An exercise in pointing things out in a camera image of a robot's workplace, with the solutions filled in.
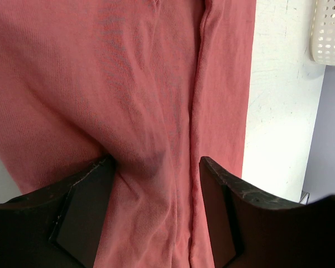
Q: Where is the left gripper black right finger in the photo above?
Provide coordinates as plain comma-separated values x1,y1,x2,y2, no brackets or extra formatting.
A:
199,156,335,267

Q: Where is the pink t-shirt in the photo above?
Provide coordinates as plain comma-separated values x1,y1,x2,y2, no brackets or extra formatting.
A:
0,1,256,267

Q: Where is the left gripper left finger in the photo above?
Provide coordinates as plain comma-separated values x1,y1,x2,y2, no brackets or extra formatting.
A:
0,156,116,267

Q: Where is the white perforated plastic basket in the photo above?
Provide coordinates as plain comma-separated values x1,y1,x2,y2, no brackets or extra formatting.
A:
310,0,335,66

